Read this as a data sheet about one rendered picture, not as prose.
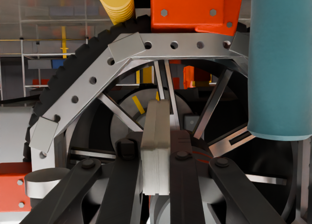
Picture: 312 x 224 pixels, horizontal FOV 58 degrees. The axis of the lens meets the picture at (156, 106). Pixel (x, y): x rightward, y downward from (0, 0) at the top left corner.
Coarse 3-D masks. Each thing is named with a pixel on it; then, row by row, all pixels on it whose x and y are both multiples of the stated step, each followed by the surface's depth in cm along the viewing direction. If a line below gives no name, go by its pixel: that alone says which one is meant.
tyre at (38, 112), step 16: (144, 16) 55; (112, 32) 55; (128, 32) 55; (144, 32) 55; (240, 32) 56; (80, 48) 55; (96, 48) 55; (64, 64) 56; (80, 64) 55; (112, 64) 55; (64, 80) 55; (96, 80) 56; (48, 96) 56
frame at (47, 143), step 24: (120, 48) 47; (144, 48) 47; (168, 48) 47; (192, 48) 48; (216, 48) 48; (240, 48) 48; (96, 72) 47; (72, 96) 48; (96, 96) 52; (48, 120) 47; (72, 120) 52; (48, 144) 48
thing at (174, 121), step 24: (120, 72) 56; (168, 72) 58; (216, 72) 72; (240, 72) 57; (216, 96) 59; (240, 96) 76; (72, 144) 60; (192, 144) 64; (216, 144) 60; (240, 144) 60; (264, 144) 73; (288, 144) 60; (264, 168) 73; (288, 168) 61; (264, 192) 70; (288, 192) 60
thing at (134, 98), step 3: (156, 93) 102; (135, 96) 102; (156, 96) 102; (135, 99) 102; (135, 102) 102; (138, 102) 102; (138, 105) 102; (141, 105) 102; (138, 108) 102; (141, 108) 102; (141, 111) 102; (144, 111) 102
